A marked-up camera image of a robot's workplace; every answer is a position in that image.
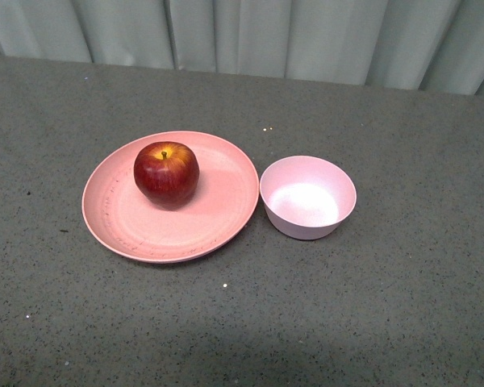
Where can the pink round plate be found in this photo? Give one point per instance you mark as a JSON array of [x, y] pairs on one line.
[[122, 219]]

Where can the light pink bowl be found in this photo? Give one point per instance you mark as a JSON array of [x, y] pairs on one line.
[[306, 197]]

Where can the white pleated curtain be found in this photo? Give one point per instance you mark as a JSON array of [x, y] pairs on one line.
[[430, 45]]

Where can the red apple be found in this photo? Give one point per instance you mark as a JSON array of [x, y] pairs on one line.
[[166, 173]]

